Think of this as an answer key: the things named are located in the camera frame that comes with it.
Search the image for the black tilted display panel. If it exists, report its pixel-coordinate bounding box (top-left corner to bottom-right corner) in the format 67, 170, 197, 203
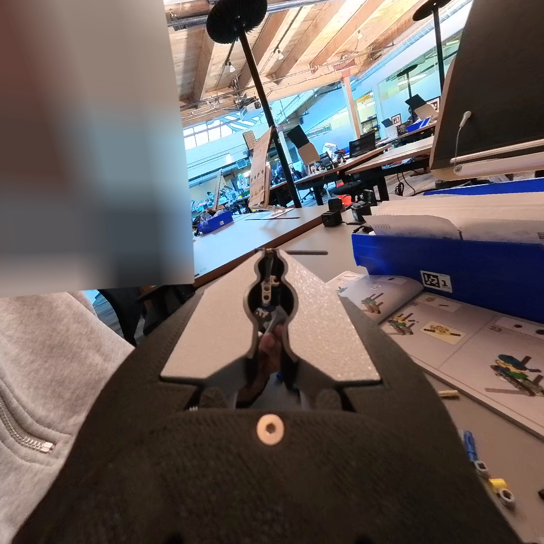
428, 0, 544, 181

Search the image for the stack of white paper booklets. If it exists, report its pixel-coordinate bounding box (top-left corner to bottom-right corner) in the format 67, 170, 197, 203
363, 193, 544, 245

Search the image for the black and cardboard tilted panel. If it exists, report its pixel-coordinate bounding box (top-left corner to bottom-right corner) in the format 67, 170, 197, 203
287, 124, 319, 164

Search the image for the grey zip hoodie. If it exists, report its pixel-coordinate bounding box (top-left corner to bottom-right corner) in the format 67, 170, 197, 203
0, 291, 137, 544

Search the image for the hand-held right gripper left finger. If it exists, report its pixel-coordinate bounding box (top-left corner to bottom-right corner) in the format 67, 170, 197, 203
160, 249, 269, 388

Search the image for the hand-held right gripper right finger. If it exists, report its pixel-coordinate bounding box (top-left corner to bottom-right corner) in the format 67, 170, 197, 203
272, 249, 382, 388

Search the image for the black computer monitor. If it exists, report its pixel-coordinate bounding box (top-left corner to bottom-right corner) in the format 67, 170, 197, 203
349, 132, 377, 159

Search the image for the blue plastic bin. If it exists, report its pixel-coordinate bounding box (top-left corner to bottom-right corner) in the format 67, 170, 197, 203
351, 176, 544, 300

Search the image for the wooden tilted board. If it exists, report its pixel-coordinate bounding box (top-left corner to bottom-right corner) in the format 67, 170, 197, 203
247, 125, 298, 215

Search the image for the white cable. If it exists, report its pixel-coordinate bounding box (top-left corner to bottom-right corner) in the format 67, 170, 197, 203
451, 110, 473, 173

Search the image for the person's left hand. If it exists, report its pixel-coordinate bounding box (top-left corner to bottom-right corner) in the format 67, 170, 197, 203
237, 326, 284, 408

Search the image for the long office desk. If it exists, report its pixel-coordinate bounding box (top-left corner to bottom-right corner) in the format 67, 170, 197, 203
346, 136, 435, 200
293, 144, 392, 201

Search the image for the open lego instruction booklet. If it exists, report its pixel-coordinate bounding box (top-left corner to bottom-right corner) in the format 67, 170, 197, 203
325, 272, 544, 440

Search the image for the black floor lamp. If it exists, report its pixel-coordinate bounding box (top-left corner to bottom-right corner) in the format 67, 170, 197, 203
206, 0, 303, 209
412, 0, 447, 92

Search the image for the small blue bin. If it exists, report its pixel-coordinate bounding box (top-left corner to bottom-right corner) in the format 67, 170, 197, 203
196, 210, 234, 235

